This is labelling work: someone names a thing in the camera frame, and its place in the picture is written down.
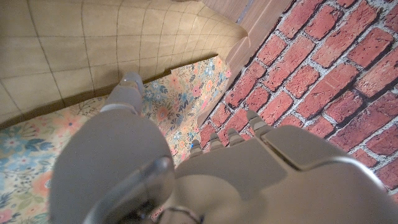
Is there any brown gridded floral wrapping paper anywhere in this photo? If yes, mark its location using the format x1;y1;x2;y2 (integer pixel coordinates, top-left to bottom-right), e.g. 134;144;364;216
0;0;249;224

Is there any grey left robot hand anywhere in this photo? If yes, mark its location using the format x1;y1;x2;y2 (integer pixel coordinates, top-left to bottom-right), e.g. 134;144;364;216
48;72;398;224

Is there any red brick printed backdrop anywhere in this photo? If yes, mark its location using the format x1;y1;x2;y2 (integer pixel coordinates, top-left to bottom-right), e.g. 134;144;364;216
198;0;398;203

